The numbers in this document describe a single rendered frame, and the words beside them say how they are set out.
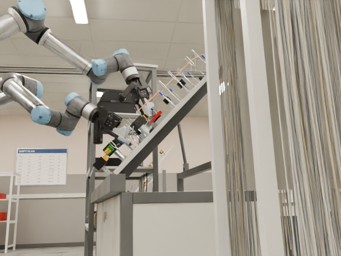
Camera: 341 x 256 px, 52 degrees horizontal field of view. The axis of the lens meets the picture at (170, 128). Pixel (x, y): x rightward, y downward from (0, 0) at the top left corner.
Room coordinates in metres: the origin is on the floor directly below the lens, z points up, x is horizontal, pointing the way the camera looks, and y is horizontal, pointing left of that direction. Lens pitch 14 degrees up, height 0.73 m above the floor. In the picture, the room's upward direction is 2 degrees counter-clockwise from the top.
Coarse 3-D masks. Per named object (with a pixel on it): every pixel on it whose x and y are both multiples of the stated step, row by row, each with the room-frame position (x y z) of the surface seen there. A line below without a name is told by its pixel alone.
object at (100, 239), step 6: (102, 204) 1.96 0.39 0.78; (102, 210) 1.95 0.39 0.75; (102, 216) 1.95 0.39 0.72; (102, 222) 1.94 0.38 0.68; (102, 228) 1.93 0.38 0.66; (102, 234) 1.93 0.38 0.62; (96, 240) 2.30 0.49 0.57; (102, 240) 1.92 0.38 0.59; (96, 246) 2.29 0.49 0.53; (102, 246) 1.91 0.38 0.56; (96, 252) 2.28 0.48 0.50; (102, 252) 1.91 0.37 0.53
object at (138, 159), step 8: (200, 88) 1.45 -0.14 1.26; (192, 96) 1.44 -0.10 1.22; (200, 96) 1.45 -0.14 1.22; (184, 104) 1.43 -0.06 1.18; (192, 104) 1.44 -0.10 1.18; (184, 112) 1.43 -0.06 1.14; (176, 120) 1.42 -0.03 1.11; (168, 128) 1.41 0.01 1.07; (160, 136) 1.40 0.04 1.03; (152, 144) 1.39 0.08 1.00; (144, 152) 1.38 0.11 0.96; (136, 160) 1.37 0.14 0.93; (128, 168) 1.37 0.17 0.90; (136, 168) 1.37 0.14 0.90; (128, 176) 1.37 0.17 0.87
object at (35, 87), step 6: (24, 78) 1.64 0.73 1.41; (30, 78) 1.68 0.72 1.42; (24, 84) 1.63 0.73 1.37; (30, 84) 1.66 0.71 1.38; (36, 84) 1.69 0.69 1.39; (30, 90) 1.67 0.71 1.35; (36, 90) 1.70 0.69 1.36; (42, 90) 1.73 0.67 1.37; (0, 96) 1.76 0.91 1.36; (6, 96) 1.74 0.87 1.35; (36, 96) 1.71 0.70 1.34; (0, 102) 1.78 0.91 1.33; (6, 102) 1.77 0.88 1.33; (12, 102) 1.76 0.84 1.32; (0, 108) 1.82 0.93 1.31
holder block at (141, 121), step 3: (138, 117) 1.51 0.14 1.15; (141, 117) 1.52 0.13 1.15; (135, 120) 1.51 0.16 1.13; (138, 120) 1.51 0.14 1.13; (141, 120) 1.52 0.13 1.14; (144, 120) 1.53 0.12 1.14; (132, 123) 1.51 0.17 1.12; (135, 123) 1.50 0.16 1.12; (138, 123) 1.51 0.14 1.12; (141, 123) 1.52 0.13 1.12; (132, 126) 1.53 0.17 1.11; (135, 126) 1.51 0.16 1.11; (138, 126) 1.51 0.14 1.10; (135, 129) 1.53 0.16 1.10; (138, 129) 1.52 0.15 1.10
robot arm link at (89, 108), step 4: (88, 104) 1.49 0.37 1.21; (92, 104) 1.50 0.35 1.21; (84, 108) 1.48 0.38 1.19; (88, 108) 1.48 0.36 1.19; (92, 108) 1.48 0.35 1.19; (96, 108) 1.50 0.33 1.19; (84, 112) 1.48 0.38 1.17; (88, 112) 1.48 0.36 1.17; (84, 116) 1.50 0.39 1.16; (88, 116) 1.49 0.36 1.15; (88, 120) 1.51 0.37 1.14
